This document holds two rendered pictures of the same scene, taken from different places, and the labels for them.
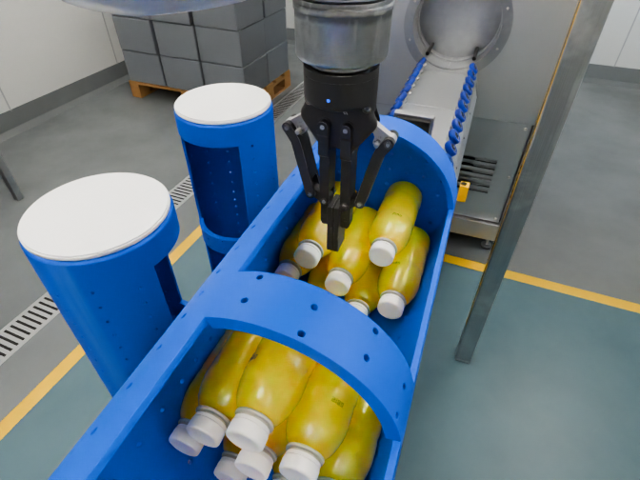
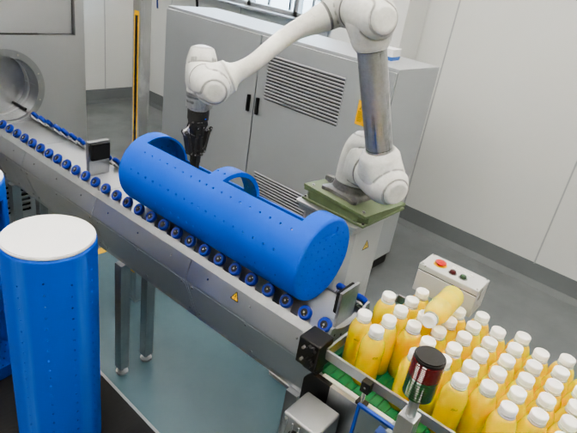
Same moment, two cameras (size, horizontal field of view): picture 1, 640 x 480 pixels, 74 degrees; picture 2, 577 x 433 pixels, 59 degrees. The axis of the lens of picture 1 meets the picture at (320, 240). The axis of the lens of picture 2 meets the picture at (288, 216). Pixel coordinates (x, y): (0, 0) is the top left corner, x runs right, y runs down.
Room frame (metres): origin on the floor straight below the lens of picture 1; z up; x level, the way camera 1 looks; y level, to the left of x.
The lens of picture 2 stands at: (-0.38, 1.55, 1.90)
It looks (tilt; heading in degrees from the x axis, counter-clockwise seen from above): 26 degrees down; 285
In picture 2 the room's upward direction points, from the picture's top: 9 degrees clockwise
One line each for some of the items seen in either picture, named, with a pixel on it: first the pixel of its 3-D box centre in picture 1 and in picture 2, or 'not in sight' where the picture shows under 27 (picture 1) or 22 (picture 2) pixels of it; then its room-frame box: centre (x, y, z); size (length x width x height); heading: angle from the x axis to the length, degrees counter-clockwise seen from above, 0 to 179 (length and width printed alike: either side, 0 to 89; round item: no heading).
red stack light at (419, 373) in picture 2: not in sight; (427, 367); (-0.47, 0.70, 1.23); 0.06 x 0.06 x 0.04
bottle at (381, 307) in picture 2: not in sight; (382, 320); (-0.36, 0.24, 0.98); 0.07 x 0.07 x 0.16
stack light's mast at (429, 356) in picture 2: not in sight; (420, 386); (-0.47, 0.70, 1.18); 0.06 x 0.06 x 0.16
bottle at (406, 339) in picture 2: not in sight; (405, 350); (-0.45, 0.35, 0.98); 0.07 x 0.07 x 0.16
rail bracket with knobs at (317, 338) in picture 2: not in sight; (315, 350); (-0.21, 0.43, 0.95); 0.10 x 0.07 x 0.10; 70
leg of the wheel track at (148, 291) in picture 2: not in sight; (147, 308); (0.72, -0.20, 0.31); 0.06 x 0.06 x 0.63; 70
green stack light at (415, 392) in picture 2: not in sight; (421, 383); (-0.47, 0.70, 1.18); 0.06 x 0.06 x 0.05
